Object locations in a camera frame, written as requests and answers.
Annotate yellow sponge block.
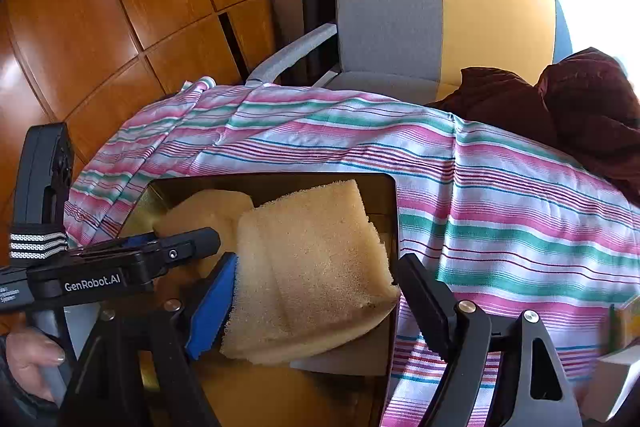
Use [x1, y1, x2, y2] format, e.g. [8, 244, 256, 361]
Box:
[220, 180, 399, 365]

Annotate beige printed carton box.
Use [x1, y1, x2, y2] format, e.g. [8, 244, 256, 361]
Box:
[608, 295, 640, 352]

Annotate person left hand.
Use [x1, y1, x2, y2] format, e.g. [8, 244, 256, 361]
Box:
[6, 326, 65, 402]

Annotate white foam block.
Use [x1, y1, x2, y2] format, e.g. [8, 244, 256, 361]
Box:
[580, 345, 640, 423]

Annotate striped pink green tablecloth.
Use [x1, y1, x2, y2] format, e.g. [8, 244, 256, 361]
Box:
[63, 76, 640, 427]

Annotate dark red gift box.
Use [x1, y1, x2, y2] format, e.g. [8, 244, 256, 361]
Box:
[122, 172, 399, 426]

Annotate wooden wardrobe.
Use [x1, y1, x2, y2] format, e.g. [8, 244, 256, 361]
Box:
[1, 0, 277, 212]

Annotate dark red jacket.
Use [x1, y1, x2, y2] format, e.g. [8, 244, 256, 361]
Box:
[432, 48, 640, 205]

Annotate grey yellow blue armchair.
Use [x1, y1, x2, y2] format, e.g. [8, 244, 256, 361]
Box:
[248, 0, 573, 104]

